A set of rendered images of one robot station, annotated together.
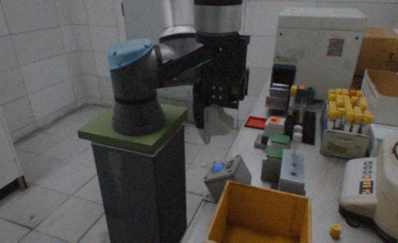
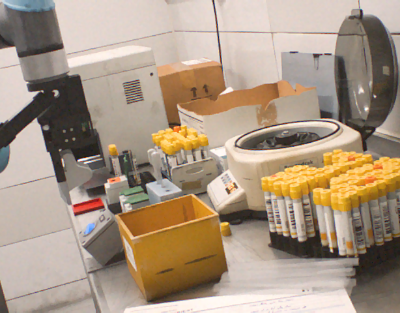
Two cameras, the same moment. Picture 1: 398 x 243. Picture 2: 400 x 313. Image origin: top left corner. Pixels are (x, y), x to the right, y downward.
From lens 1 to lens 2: 0.68 m
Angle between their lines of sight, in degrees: 32
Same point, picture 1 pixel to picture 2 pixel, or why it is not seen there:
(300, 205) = (187, 205)
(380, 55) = (182, 94)
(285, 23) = not seen: hidden behind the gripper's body
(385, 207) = (251, 187)
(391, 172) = (241, 157)
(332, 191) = not seen: hidden behind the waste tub
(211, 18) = (46, 63)
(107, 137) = not seen: outside the picture
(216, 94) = (68, 137)
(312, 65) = (116, 122)
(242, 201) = (136, 231)
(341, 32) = (132, 72)
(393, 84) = (211, 111)
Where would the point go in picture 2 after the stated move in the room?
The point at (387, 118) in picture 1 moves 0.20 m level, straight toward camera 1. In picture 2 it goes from (221, 138) to (225, 160)
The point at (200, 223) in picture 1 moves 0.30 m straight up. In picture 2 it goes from (103, 282) to (59, 100)
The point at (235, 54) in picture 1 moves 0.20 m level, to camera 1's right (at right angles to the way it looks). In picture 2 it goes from (74, 92) to (175, 64)
